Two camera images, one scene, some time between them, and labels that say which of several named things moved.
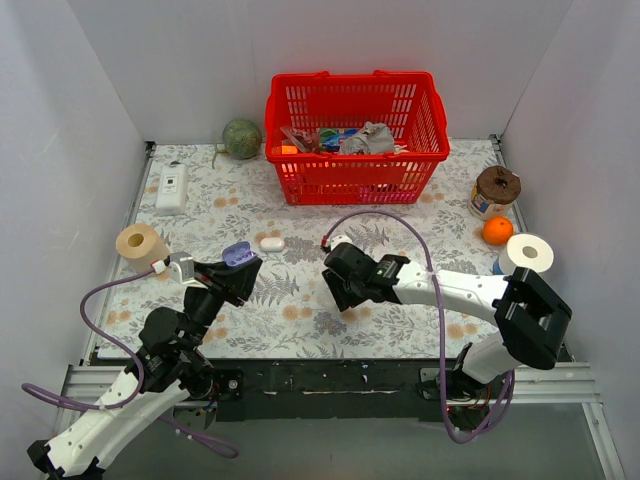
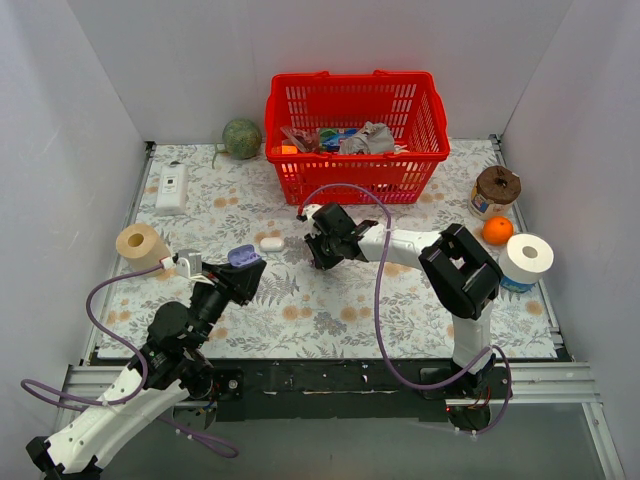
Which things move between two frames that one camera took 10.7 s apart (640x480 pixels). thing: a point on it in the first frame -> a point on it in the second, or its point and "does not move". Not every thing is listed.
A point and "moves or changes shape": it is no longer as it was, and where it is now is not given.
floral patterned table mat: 196,197 does not move
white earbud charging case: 272,244 does not move
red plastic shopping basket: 355,138 does not move
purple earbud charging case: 237,253 moves or changes shape
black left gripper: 223,286 does not move
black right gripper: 347,279 -> 327,245
